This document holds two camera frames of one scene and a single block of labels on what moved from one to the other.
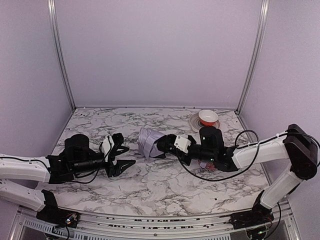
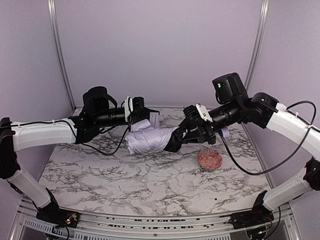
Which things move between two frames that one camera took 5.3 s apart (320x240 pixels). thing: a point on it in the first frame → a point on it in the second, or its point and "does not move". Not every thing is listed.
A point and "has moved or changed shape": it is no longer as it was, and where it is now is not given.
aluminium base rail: [26, 225] does not move
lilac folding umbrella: [147, 138] has moved or changed shape
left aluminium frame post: [54, 25] does not move
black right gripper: [169, 144] → [200, 127]
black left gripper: [111, 165] → [139, 114]
